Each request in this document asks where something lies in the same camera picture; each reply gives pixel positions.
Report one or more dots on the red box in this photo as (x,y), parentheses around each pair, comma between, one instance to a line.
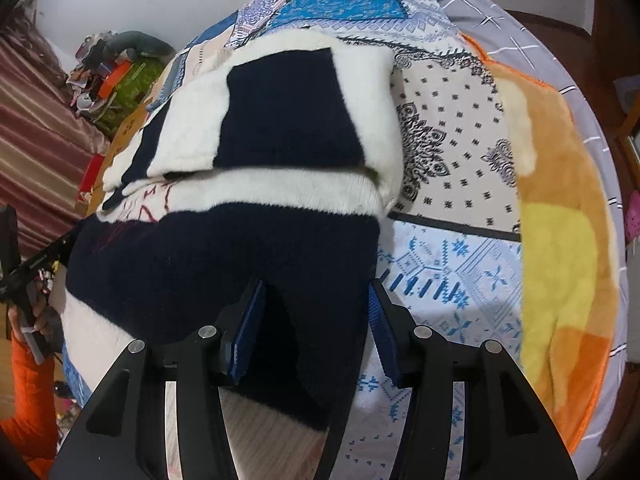
(91,177)

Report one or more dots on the orange yellow plush blanket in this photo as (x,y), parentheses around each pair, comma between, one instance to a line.
(560,210)

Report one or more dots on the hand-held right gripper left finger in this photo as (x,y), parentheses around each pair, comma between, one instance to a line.
(247,330)

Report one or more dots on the wooden lap desk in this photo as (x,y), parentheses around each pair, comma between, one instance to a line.
(127,130)

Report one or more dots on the wooden chair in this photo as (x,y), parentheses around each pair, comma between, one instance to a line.
(629,135)

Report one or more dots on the person's left hand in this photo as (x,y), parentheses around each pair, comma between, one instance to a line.
(47,325)

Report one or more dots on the green fabric storage bin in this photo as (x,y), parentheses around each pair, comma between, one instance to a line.
(135,80)

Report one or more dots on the person's left forearm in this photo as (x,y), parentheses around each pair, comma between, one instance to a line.
(30,410)

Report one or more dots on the pink slipper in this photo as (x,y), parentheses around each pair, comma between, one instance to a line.
(633,220)

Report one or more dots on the striped brown curtain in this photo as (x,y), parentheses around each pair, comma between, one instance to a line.
(40,135)

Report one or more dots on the grey cross-patterned bed sheet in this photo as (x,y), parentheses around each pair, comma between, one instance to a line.
(480,10)

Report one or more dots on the blue patchwork bed sheet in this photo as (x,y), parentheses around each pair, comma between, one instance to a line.
(450,160)

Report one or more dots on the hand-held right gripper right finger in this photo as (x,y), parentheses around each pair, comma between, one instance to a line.
(385,330)

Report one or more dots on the heap of clutter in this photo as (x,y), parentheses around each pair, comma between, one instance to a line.
(92,75)

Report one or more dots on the black white striped sweater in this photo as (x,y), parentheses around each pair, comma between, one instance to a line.
(280,110)

